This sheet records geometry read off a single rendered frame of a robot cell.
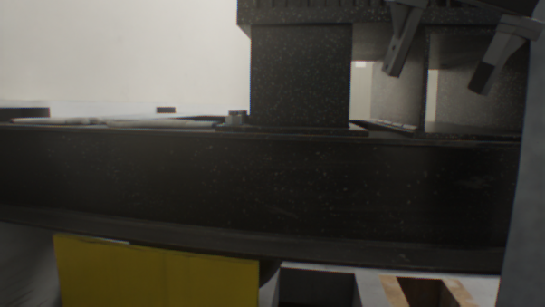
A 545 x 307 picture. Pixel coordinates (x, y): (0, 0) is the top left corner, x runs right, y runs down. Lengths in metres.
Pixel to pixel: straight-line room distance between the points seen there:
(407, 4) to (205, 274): 0.57
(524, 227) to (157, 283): 0.67
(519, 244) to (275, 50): 0.52
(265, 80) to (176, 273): 0.44
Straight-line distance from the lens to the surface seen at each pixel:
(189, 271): 0.63
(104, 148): 0.75
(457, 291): 1.39
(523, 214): 0.53
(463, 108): 0.93
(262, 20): 0.56
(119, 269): 0.72
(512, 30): 0.43
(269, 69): 0.55
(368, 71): 3.70
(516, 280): 0.57
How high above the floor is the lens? 0.71
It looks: 6 degrees down
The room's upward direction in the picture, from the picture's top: 1 degrees clockwise
